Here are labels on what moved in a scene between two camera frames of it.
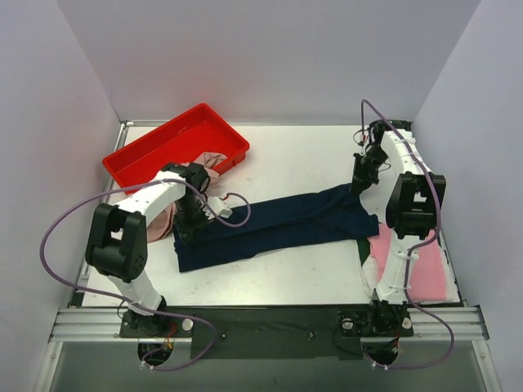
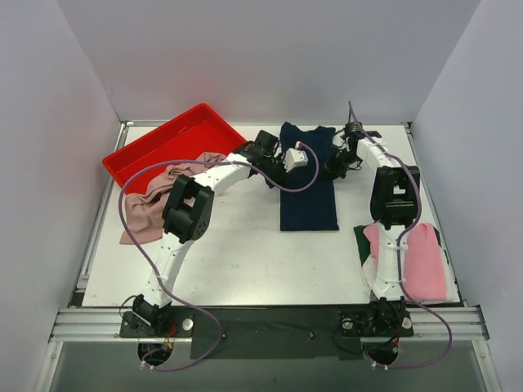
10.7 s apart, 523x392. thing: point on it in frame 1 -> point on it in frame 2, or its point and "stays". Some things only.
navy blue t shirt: x=337 y=213 -> x=300 y=176
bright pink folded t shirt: x=426 y=268 stays
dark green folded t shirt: x=364 y=247 stays
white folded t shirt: x=371 y=280 stays
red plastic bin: x=183 y=139 stays
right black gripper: x=363 y=178 -> x=334 y=164
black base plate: x=270 y=332 stays
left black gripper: x=186 y=228 -> x=276 y=174
